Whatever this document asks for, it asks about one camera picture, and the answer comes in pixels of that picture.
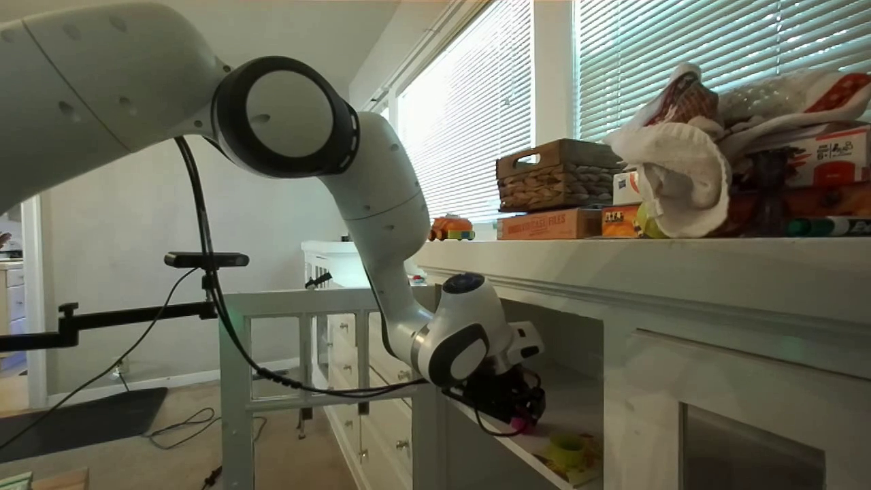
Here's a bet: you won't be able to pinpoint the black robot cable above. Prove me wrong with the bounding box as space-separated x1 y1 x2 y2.
173 134 528 442

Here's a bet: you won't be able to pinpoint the black stereo camera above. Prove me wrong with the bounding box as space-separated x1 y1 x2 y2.
165 251 254 272

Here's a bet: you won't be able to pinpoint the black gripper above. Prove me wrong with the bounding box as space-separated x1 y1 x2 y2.
478 360 550 431

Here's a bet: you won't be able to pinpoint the reddish brown flat box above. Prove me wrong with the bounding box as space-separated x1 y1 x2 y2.
495 208 607 242

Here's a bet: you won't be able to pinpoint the black floor mat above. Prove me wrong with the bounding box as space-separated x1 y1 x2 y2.
0 388 173 465

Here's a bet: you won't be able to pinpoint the white wooden cabinet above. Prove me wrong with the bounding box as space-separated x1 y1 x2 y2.
298 238 871 490

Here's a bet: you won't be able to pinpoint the pile of colourful packages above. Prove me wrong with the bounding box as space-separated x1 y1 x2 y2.
716 62 871 241

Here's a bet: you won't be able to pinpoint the white window blinds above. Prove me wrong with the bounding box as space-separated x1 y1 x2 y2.
573 0 871 148

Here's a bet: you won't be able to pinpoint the yellow green toy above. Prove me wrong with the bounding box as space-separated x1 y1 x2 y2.
543 431 606 484

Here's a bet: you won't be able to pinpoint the white plastic bag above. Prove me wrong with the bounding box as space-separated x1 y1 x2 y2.
606 62 736 242

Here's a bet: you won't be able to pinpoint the brown wicker basket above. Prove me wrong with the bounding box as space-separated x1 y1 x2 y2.
494 137 629 216

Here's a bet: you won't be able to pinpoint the small orange box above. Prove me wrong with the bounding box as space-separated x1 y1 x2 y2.
599 202 648 242

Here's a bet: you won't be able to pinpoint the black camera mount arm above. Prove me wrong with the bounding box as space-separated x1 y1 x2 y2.
0 268 224 355

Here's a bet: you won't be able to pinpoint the black floor cable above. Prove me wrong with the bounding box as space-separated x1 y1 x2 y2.
141 407 272 453

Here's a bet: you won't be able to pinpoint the black tripod stand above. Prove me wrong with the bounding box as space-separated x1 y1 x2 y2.
0 268 201 454

